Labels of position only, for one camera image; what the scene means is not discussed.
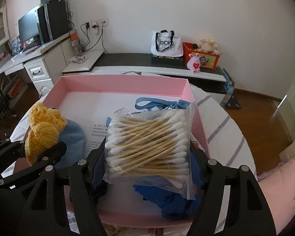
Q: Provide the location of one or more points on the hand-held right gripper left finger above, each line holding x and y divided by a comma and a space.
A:
98, 174

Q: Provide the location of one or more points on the pink plush toy with heart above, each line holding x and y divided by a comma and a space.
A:
194, 64

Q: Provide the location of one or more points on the blue and white box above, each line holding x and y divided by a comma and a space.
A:
16, 44

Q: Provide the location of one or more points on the black keyboard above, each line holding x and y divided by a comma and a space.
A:
32, 48

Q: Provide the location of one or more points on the yellow crochet toy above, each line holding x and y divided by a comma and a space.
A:
41, 132

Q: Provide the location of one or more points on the black and white low cabinet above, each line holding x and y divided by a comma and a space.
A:
127, 59

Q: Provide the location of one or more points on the pink cardboard box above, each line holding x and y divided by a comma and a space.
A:
127, 84

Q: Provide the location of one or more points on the blue cardboard box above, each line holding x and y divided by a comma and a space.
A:
227, 86

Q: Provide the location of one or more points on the white wall socket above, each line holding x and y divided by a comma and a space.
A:
103, 21
95, 23
88, 25

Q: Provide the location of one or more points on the black computer monitor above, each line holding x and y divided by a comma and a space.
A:
28, 27

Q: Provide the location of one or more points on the orange storage box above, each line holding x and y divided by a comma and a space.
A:
16, 88

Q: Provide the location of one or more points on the orange printed toy box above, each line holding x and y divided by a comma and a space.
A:
209, 62

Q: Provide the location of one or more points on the pink floral cloth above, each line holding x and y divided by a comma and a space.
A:
280, 189

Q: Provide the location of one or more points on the orange capped bottle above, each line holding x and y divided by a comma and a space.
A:
74, 38

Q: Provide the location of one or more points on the small printed packet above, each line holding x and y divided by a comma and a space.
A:
77, 59

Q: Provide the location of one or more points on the bag of cotton swabs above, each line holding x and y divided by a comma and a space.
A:
147, 147

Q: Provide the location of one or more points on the black bathroom scale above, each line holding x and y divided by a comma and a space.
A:
233, 103

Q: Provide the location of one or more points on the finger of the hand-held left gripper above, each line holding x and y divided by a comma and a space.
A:
12, 150
51, 156

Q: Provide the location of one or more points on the dark green flat box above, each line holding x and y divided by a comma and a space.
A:
167, 60

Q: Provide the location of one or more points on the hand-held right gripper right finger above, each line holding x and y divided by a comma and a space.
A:
206, 174

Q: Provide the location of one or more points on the beige plush toy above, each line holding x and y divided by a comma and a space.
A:
207, 45

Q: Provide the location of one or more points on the white tote bag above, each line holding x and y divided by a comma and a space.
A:
166, 44

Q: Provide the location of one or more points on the white glass-door cabinet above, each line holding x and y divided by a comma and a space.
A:
1, 24

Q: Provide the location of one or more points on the white desk with drawers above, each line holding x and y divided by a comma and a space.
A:
51, 45

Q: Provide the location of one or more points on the black computer tower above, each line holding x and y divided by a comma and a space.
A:
56, 22

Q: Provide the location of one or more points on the blue crochet cloth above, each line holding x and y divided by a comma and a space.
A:
174, 206

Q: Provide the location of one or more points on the light blue fleece cloth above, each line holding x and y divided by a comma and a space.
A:
73, 140

